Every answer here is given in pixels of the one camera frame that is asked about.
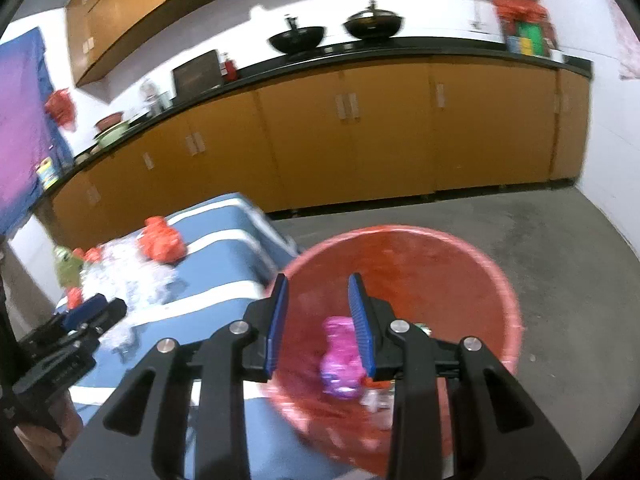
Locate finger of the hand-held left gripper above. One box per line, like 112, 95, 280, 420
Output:
64, 294, 108, 331
85, 298, 128, 343

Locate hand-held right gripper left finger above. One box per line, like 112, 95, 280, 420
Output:
52, 274, 290, 480

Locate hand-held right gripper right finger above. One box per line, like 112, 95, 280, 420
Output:
348, 272, 583, 480

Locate magenta plastic bag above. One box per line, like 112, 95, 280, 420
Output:
320, 316, 368, 401

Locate olive green plastic bag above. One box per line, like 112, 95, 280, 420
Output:
54, 246, 83, 286

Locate clear bubble wrap roll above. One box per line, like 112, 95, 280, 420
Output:
82, 241, 153, 291

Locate white translucent plastic bag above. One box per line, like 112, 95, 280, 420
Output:
360, 385, 396, 413

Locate wastebasket with red liner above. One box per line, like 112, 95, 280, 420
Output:
262, 225, 523, 476

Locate person's left hand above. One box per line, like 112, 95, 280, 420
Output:
15, 394, 84, 462

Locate blue white striped cloth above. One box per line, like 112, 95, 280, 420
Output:
55, 191, 351, 480

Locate yellow detergent bottle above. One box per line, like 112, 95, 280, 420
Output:
37, 157, 58, 191

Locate blue purple cloth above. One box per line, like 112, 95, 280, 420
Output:
0, 27, 73, 233

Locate red plastic basin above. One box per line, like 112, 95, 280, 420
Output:
95, 112, 126, 133

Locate wooden base cabinets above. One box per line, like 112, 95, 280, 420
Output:
50, 52, 593, 226

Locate clear bag with jars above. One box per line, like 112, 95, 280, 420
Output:
140, 79, 171, 113

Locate dark wooden cutting board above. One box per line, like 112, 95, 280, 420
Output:
171, 50, 223, 96

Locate red bottle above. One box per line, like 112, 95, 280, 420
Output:
220, 52, 240, 83

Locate black gas stove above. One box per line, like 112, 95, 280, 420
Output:
280, 42, 401, 57

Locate black kitchen countertop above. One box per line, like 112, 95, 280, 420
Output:
50, 40, 596, 196

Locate black wok with lid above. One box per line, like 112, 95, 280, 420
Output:
343, 0, 405, 41

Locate green box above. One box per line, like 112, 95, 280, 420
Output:
515, 21, 546, 56

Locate red shopping bag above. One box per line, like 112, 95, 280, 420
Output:
492, 0, 548, 23

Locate pink floral curtain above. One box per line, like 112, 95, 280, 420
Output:
617, 10, 640, 81

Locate wooden wall cabinets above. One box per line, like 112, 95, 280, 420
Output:
65, 0, 553, 88

